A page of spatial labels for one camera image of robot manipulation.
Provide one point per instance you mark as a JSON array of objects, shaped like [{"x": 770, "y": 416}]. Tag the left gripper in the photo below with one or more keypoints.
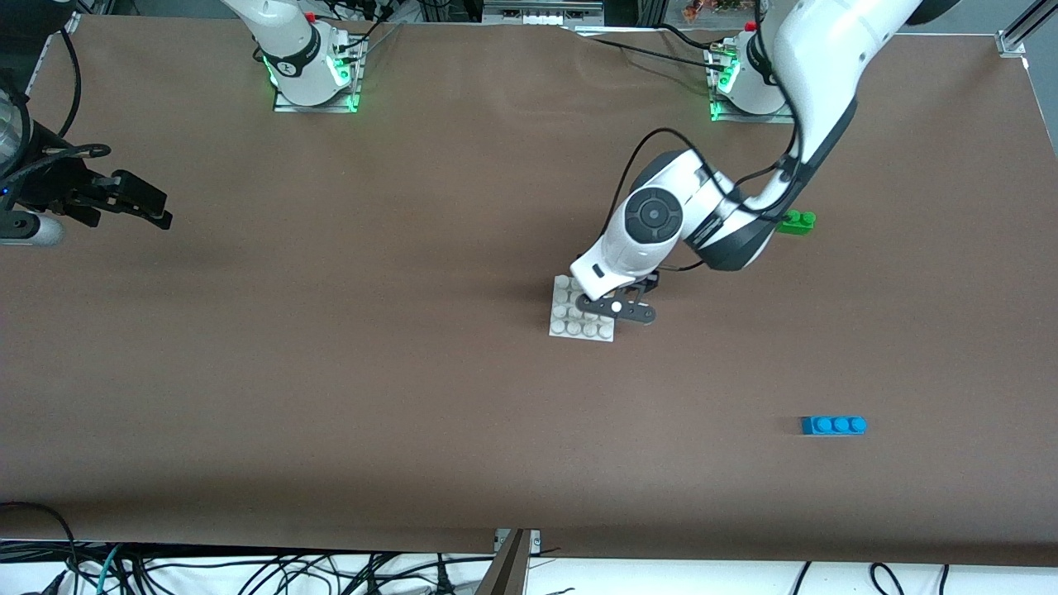
[{"x": 653, "y": 281}]

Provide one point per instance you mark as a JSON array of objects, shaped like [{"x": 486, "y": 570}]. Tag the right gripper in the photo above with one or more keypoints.
[{"x": 51, "y": 188}]

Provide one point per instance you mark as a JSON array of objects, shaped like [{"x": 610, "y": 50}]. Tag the white studded base plate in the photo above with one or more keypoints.
[{"x": 570, "y": 326}]

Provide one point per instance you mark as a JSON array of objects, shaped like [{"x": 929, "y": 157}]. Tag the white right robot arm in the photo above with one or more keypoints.
[{"x": 289, "y": 49}]

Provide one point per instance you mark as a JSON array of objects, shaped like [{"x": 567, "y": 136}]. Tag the green toy block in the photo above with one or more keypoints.
[{"x": 802, "y": 223}]

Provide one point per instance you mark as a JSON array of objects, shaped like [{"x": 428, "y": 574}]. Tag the blue toy block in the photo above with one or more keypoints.
[{"x": 833, "y": 426}]

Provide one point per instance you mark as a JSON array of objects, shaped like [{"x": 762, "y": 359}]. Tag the brown table cover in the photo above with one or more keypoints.
[{"x": 413, "y": 372}]

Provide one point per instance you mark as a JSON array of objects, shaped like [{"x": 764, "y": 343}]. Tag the orange background item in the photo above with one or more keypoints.
[{"x": 711, "y": 8}]

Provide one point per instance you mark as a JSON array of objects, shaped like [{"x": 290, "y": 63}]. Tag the grey box with connectors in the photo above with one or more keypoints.
[{"x": 541, "y": 12}]

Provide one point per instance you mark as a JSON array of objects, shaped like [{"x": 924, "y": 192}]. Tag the aluminium table edge profile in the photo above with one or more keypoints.
[{"x": 512, "y": 570}]

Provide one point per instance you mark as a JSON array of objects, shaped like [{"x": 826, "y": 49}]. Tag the aluminium corner bracket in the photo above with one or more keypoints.
[
  {"x": 73, "y": 22},
  {"x": 1012, "y": 43}
]

